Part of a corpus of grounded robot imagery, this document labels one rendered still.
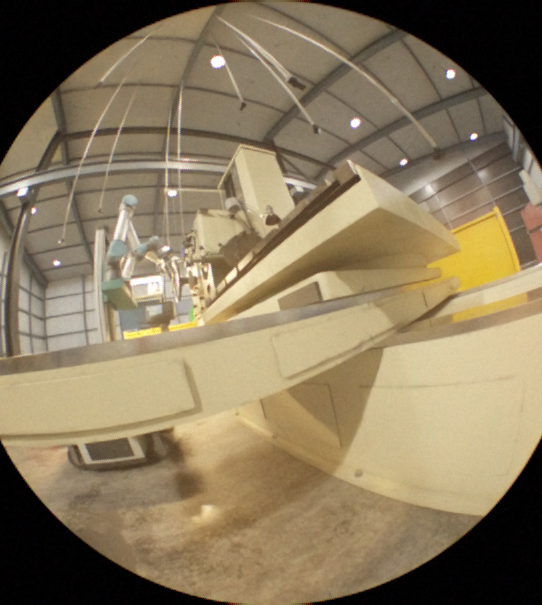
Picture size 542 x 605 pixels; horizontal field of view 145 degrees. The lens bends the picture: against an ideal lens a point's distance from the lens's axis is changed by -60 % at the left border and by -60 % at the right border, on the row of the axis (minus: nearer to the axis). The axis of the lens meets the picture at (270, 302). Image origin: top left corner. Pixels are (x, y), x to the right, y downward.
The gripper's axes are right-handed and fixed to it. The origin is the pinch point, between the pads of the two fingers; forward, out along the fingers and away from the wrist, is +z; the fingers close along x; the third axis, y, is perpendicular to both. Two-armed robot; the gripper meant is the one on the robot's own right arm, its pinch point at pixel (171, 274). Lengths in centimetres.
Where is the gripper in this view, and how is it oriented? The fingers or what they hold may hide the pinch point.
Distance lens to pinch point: 160.0
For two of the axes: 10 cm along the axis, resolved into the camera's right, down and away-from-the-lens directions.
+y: -6.7, 5.1, -5.4
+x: 5.6, -1.2, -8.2
